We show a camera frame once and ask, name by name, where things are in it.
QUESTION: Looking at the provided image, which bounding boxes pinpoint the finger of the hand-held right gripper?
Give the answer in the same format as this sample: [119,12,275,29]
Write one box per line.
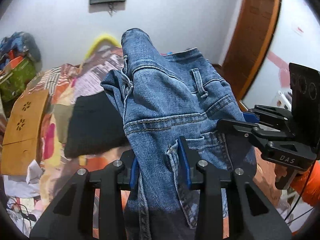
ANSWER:
[217,119,317,167]
[244,105,293,135]

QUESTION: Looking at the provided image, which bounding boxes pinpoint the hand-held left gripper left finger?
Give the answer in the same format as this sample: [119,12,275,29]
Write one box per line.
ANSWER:
[29,150,140,240]

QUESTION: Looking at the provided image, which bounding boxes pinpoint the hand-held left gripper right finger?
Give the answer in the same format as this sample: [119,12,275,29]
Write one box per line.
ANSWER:
[177,136,293,240]

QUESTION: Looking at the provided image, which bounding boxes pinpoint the blue denim pants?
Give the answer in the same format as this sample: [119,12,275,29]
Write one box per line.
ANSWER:
[100,27,258,240]

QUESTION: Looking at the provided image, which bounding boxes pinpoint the black cloth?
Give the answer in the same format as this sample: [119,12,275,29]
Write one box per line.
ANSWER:
[64,91,130,158]

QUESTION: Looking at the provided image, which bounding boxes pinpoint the wooden door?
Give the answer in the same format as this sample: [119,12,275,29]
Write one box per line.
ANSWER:
[221,0,283,100]

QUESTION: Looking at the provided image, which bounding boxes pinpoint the white crumpled plastic bag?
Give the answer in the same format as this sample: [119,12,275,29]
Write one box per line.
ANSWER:
[2,160,44,200]

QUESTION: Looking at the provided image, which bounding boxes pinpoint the printed blanket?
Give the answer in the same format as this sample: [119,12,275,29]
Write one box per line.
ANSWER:
[25,44,283,240]

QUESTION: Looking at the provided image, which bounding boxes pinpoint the bamboo board with flower cutouts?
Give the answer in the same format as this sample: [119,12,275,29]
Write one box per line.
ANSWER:
[1,89,49,175]

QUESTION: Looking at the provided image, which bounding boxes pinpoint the yellow curved object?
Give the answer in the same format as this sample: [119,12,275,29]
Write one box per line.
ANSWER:
[84,34,123,60]

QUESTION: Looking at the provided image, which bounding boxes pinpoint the pile of blue grey clothes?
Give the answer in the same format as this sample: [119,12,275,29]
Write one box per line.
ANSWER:
[0,31,42,63]

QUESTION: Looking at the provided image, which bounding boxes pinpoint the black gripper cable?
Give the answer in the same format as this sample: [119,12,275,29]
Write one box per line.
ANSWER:
[284,160,318,219]

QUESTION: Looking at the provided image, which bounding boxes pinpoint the black charger cable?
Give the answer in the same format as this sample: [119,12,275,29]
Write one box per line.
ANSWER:
[7,197,38,222]

